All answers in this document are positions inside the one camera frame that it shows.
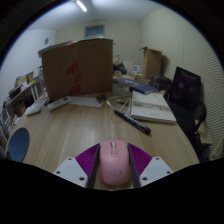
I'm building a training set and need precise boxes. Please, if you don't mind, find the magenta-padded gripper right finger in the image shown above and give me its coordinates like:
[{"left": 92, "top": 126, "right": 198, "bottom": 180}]
[{"left": 127, "top": 143, "right": 174, "bottom": 189}]

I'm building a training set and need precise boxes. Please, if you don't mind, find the ceiling light tube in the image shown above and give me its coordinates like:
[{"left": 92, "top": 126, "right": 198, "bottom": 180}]
[{"left": 74, "top": 0, "right": 88, "bottom": 13}]

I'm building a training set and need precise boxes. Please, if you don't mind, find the small wall window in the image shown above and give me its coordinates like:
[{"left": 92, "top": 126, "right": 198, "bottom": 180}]
[{"left": 84, "top": 24, "right": 106, "bottom": 39}]

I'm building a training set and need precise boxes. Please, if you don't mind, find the large brown cardboard box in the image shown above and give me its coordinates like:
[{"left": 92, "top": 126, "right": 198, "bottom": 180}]
[{"left": 40, "top": 38, "right": 115, "bottom": 101}]

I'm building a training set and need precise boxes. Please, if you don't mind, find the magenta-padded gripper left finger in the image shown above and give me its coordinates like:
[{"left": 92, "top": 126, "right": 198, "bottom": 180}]
[{"left": 52, "top": 143, "right": 101, "bottom": 190}]

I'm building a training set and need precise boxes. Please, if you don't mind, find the white remote control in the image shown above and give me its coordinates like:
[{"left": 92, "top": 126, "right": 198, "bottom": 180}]
[{"left": 46, "top": 96, "right": 73, "bottom": 112}]

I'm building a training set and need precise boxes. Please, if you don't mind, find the black office chair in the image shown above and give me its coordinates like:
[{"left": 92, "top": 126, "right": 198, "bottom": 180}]
[{"left": 164, "top": 66, "right": 208, "bottom": 158}]

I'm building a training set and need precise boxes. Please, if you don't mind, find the dark bag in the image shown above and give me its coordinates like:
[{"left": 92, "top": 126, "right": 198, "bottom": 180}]
[{"left": 149, "top": 74, "right": 173, "bottom": 91}]

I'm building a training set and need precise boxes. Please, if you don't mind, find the black marker pen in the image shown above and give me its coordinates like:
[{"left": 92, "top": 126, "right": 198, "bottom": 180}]
[{"left": 114, "top": 109, "right": 152, "bottom": 135}]

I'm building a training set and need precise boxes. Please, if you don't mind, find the white flat rectangular device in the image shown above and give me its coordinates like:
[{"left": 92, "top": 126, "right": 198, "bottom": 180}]
[{"left": 24, "top": 104, "right": 43, "bottom": 117}]

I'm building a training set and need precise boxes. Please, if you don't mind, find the shelf unit with books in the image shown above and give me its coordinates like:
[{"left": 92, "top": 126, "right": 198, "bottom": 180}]
[{"left": 0, "top": 108, "right": 16, "bottom": 144}]

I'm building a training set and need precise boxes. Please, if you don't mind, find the wooden side desk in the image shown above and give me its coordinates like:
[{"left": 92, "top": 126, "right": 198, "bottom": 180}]
[{"left": 2, "top": 71, "right": 44, "bottom": 116}]

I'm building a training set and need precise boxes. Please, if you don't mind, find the blue book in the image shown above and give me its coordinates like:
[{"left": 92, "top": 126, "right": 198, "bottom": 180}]
[{"left": 113, "top": 78, "right": 160, "bottom": 95}]

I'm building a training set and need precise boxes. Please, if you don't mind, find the grey flat board stack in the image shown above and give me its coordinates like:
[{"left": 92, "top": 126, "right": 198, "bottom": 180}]
[{"left": 37, "top": 40, "right": 73, "bottom": 57}]

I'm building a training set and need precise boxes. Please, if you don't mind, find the white cable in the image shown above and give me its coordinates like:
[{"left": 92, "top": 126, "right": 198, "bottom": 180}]
[{"left": 105, "top": 94, "right": 133, "bottom": 132}]

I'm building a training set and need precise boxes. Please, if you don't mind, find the small open cardboard box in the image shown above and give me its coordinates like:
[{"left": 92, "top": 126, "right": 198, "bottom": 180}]
[{"left": 139, "top": 45, "right": 164, "bottom": 81}]

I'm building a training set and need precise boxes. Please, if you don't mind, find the open white book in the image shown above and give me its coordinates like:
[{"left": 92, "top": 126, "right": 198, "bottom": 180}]
[{"left": 129, "top": 90, "right": 178, "bottom": 125}]

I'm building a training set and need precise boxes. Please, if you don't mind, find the pink computer mouse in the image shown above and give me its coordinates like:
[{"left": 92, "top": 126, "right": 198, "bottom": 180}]
[{"left": 98, "top": 139, "right": 133, "bottom": 186}]

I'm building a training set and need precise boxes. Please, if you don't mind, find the printed white paper sheet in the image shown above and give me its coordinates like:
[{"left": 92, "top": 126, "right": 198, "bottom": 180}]
[{"left": 32, "top": 95, "right": 48, "bottom": 108}]

